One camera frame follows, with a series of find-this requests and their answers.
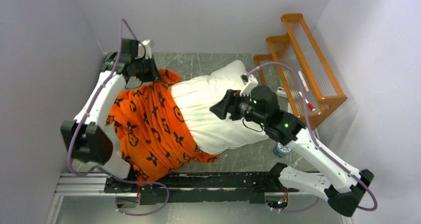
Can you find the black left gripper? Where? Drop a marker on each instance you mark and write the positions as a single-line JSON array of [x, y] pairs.
[[153, 74]]

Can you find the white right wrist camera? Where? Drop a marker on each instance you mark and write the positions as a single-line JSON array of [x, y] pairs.
[[250, 82]]

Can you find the orange wooden shelf rack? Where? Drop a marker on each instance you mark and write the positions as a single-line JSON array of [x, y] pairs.
[[305, 75]]

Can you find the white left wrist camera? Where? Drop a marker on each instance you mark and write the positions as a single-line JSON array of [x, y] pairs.
[[145, 49]]

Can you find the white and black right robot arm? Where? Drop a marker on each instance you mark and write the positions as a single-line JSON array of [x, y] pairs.
[[344, 187]]

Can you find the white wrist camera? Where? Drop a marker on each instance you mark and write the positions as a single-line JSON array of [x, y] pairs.
[[250, 82], [145, 49]]

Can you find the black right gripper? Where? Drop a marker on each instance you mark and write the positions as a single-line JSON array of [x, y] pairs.
[[229, 104]]

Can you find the blue capped plastic bottle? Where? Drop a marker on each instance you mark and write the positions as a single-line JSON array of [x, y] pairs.
[[281, 151]]

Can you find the small white box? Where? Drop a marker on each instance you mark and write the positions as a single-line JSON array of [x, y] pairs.
[[281, 92]]

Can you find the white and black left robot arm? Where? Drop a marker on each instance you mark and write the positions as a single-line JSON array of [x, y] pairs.
[[84, 135]]

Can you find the red capped white marker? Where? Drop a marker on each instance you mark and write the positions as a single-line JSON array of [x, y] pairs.
[[309, 105]]

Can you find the white pink test strip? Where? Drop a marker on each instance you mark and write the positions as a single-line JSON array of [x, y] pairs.
[[303, 81]]

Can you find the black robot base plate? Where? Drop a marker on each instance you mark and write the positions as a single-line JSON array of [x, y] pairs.
[[196, 187]]

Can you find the orange patterned pillowcase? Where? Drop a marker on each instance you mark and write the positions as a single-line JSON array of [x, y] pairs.
[[154, 138]]

